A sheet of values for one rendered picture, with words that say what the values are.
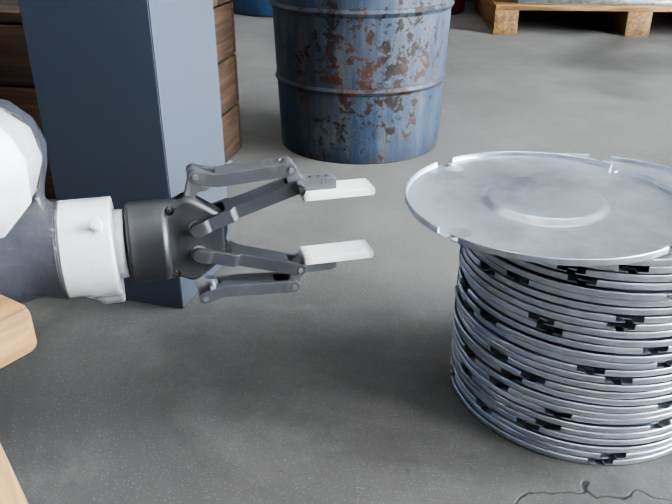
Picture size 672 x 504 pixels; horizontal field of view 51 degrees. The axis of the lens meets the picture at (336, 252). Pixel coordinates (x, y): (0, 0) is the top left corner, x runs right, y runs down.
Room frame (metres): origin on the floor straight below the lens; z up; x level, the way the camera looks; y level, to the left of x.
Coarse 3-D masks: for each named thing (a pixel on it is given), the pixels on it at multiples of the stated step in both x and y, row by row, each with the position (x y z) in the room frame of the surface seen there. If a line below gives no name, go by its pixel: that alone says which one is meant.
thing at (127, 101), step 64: (64, 0) 0.90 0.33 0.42; (128, 0) 0.87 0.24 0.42; (192, 0) 0.98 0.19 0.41; (64, 64) 0.90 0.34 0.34; (128, 64) 0.88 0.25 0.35; (192, 64) 0.96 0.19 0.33; (64, 128) 0.90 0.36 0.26; (128, 128) 0.88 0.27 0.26; (192, 128) 0.94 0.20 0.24; (64, 192) 0.91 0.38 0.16; (128, 192) 0.88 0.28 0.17
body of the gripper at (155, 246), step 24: (144, 216) 0.57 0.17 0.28; (168, 216) 0.58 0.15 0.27; (192, 216) 0.59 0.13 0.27; (144, 240) 0.55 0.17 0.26; (168, 240) 0.56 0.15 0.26; (192, 240) 0.58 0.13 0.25; (216, 240) 0.59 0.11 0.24; (144, 264) 0.55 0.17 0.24; (168, 264) 0.55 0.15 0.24; (192, 264) 0.58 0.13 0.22; (216, 264) 0.59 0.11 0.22
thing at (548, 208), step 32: (480, 160) 0.81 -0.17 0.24; (512, 160) 0.81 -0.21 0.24; (544, 160) 0.81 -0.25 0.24; (576, 160) 0.81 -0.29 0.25; (416, 192) 0.71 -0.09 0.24; (448, 192) 0.71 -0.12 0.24; (480, 192) 0.71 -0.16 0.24; (512, 192) 0.69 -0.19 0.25; (544, 192) 0.69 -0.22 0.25; (576, 192) 0.69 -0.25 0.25; (608, 192) 0.71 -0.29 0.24; (640, 192) 0.71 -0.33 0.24; (448, 224) 0.62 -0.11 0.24; (480, 224) 0.62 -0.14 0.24; (512, 224) 0.62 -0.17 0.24; (544, 224) 0.62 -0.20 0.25; (576, 224) 0.62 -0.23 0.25; (608, 224) 0.62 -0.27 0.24; (640, 224) 0.62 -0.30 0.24; (512, 256) 0.55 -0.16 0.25; (544, 256) 0.54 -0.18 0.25; (576, 256) 0.56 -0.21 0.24; (608, 256) 0.56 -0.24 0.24; (640, 256) 0.55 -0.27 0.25
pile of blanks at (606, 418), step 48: (480, 288) 0.64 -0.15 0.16; (528, 288) 0.59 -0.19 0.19; (576, 288) 0.57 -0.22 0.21; (624, 288) 0.56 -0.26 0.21; (480, 336) 0.63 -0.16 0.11; (528, 336) 0.59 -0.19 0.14; (576, 336) 0.57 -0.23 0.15; (624, 336) 0.56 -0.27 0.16; (480, 384) 0.63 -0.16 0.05; (528, 384) 0.58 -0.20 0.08; (576, 384) 0.56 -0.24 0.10; (624, 384) 0.56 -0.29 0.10; (528, 432) 0.58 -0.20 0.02; (576, 432) 0.56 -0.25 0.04; (624, 432) 0.55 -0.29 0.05
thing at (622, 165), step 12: (588, 156) 0.84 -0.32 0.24; (612, 156) 0.83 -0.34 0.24; (612, 168) 0.81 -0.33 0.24; (624, 168) 0.81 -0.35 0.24; (636, 168) 0.81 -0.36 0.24; (648, 168) 0.81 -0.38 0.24; (660, 168) 0.80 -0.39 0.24; (660, 180) 0.76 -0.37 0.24; (624, 264) 0.56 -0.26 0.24; (636, 264) 0.56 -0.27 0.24; (648, 264) 0.55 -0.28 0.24; (660, 264) 0.55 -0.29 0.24
